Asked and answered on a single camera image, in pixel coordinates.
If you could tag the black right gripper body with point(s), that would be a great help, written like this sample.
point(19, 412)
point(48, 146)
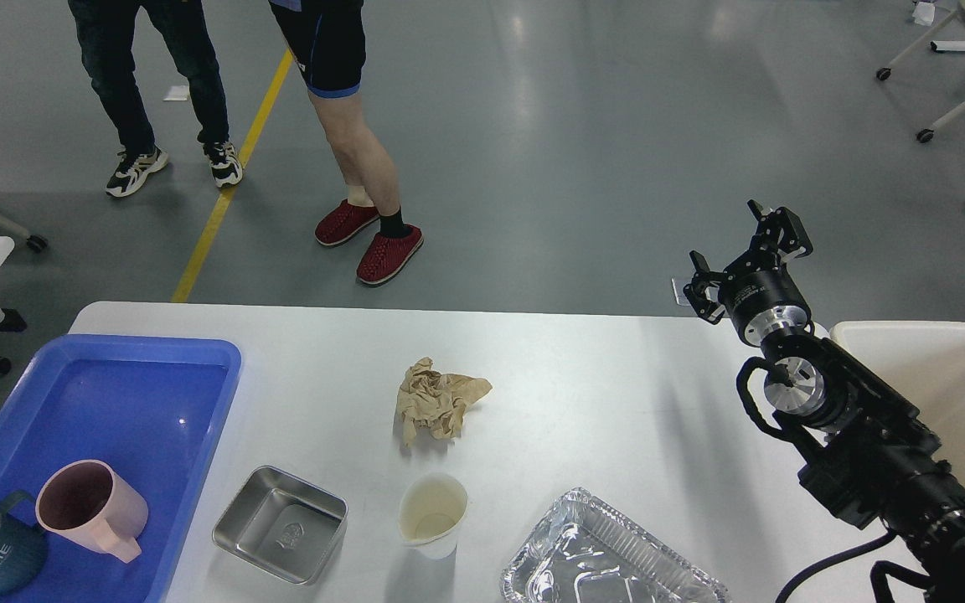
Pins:
point(763, 302)

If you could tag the blue plastic bin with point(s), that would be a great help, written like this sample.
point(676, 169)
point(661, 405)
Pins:
point(152, 409)

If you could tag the square stainless steel tray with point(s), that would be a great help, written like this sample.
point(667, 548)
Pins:
point(283, 525)

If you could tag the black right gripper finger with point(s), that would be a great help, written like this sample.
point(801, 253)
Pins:
point(779, 238)
point(696, 292)

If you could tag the beige plastic bin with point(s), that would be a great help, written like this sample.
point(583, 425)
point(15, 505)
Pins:
point(924, 361)

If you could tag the aluminium foil tray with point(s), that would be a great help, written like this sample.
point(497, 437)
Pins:
point(584, 550)

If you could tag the crumpled brown paper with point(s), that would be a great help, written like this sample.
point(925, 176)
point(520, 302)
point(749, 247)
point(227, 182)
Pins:
point(436, 402)

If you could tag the clear floor plate left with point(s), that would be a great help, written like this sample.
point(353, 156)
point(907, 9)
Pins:
point(679, 292)

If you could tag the person in black shorts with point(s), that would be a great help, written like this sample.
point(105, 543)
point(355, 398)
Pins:
point(327, 41)

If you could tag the pink mug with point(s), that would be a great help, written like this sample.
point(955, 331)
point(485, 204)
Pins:
point(89, 504)

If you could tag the white paper cup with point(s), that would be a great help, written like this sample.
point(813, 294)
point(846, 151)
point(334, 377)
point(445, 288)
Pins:
point(430, 514)

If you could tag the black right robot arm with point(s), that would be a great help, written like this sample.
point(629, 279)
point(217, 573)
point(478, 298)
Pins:
point(867, 454)

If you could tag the white paper scrap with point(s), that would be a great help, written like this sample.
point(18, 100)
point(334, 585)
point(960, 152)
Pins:
point(177, 93)

